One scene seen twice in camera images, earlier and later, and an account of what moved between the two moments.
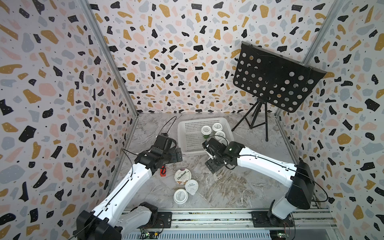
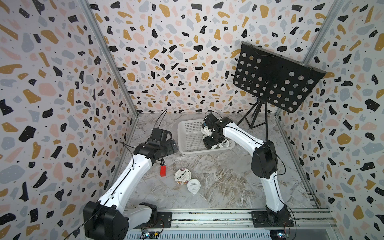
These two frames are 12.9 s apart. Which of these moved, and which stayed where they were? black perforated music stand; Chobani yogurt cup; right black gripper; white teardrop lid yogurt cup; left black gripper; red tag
Moved: right black gripper; left black gripper
Stayed: black perforated music stand; red tag; white teardrop lid yogurt cup; Chobani yogurt cup
